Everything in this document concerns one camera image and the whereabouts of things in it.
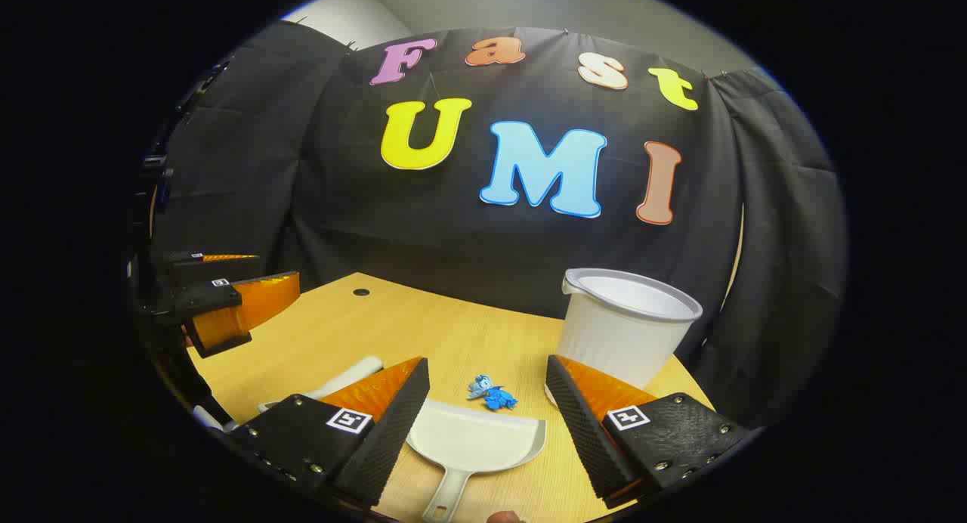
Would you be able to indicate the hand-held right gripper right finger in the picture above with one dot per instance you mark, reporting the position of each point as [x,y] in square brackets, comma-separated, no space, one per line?
[582,425]

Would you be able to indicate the white plastic dustpan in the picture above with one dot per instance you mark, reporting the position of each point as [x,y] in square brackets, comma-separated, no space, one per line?
[472,441]

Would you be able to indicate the light blue paper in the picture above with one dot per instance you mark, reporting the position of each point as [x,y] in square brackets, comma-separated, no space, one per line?
[478,388]

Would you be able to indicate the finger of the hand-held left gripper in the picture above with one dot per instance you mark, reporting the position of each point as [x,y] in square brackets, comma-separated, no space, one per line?
[219,268]
[257,300]

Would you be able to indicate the small white broom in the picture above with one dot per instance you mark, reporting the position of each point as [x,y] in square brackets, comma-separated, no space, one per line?
[355,373]

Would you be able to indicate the white ribbed garbage bin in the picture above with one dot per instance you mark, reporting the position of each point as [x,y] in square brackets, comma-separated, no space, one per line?
[619,334]

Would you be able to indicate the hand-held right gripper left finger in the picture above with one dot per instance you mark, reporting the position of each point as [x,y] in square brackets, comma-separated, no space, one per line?
[393,425]

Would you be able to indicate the wooden desktop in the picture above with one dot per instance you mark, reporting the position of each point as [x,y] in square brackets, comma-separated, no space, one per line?
[468,341]

